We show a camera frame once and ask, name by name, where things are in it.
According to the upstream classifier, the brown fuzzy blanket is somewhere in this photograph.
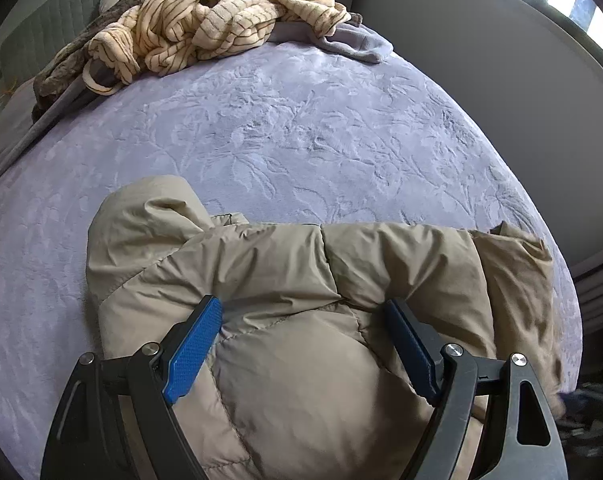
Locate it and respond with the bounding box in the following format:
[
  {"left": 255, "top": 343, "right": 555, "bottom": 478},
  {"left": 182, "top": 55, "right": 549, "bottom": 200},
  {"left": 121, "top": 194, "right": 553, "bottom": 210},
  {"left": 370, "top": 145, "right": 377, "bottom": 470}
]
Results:
[{"left": 32, "top": 0, "right": 262, "bottom": 121}]

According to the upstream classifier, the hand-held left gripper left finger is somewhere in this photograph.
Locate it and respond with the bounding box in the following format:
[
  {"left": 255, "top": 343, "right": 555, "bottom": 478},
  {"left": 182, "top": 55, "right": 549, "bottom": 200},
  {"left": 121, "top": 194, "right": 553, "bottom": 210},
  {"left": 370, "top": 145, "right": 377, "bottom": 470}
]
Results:
[{"left": 40, "top": 295, "right": 223, "bottom": 480}]

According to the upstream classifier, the lavender embossed bed blanket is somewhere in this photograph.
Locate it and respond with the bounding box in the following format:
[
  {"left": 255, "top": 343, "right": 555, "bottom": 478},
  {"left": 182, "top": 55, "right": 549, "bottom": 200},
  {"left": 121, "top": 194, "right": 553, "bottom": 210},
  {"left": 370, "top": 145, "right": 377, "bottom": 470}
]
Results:
[{"left": 0, "top": 40, "right": 582, "bottom": 461}]

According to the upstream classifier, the grey quilted headboard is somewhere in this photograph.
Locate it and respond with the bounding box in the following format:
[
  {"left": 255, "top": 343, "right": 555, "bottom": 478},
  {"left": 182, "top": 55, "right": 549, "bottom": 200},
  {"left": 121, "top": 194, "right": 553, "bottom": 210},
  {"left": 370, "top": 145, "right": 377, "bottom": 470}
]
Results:
[{"left": 0, "top": 0, "right": 182, "bottom": 86}]

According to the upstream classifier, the cream striped fleece blanket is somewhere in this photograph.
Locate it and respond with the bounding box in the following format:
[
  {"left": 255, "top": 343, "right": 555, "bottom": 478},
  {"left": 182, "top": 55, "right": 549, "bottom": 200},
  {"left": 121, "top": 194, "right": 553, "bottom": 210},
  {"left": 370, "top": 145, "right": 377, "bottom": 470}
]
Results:
[{"left": 83, "top": 0, "right": 349, "bottom": 97}]

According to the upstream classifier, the beige puffer jacket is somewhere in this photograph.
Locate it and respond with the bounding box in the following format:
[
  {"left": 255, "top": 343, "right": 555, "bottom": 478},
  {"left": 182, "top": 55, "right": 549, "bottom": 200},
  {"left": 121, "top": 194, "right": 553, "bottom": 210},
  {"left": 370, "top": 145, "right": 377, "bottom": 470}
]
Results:
[{"left": 86, "top": 175, "right": 567, "bottom": 480}]

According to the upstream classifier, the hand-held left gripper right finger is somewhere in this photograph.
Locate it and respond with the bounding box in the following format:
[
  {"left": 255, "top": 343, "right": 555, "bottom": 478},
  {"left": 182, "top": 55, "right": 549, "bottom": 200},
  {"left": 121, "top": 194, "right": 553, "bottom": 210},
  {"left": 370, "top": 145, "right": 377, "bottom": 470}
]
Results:
[{"left": 384, "top": 298, "right": 568, "bottom": 480}]

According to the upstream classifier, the grey fleece cloth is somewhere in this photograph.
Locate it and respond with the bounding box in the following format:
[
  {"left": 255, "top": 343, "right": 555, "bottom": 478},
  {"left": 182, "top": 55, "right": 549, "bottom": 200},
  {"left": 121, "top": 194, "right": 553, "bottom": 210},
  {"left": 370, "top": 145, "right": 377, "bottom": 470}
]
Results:
[{"left": 272, "top": 10, "right": 395, "bottom": 65}]

